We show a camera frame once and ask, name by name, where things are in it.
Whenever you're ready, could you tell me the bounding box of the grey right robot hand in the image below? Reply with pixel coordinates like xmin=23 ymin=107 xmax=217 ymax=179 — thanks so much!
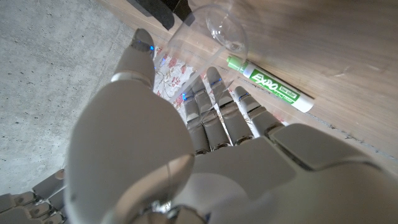
xmin=0 ymin=169 xmax=68 ymax=224

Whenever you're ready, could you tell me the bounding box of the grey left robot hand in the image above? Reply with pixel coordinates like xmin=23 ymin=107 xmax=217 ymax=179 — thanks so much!
xmin=63 ymin=27 xmax=398 ymax=224

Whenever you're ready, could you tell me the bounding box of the clear dispenser bottle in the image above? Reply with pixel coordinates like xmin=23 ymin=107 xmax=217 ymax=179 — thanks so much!
xmin=154 ymin=2 xmax=249 ymax=105

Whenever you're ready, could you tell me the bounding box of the black pump cap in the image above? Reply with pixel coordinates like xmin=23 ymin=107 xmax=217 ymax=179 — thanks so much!
xmin=126 ymin=0 xmax=195 ymax=31

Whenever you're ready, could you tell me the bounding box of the green dry erase marker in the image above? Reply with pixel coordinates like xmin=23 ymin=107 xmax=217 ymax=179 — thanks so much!
xmin=226 ymin=55 xmax=315 ymax=113

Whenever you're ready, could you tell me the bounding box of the floral backdrop cloth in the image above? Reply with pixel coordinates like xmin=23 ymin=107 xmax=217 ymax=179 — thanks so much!
xmin=152 ymin=46 xmax=292 ymax=138

